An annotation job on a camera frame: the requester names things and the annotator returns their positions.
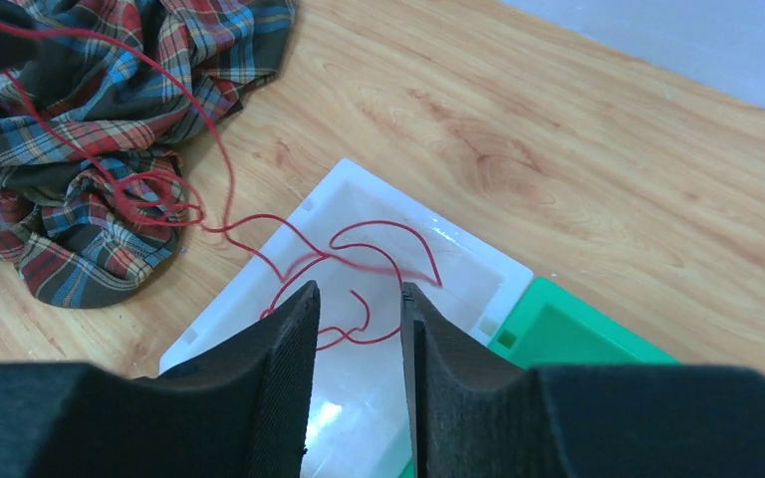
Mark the green plastic bin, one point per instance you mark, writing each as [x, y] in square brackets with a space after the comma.
[551, 325]

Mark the white plastic bin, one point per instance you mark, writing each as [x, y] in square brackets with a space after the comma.
[357, 236]

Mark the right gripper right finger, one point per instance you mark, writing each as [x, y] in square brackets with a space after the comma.
[473, 413]

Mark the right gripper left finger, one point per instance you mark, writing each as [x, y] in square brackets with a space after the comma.
[239, 409]

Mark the plaid flannel shirt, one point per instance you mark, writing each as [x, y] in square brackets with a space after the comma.
[88, 112]

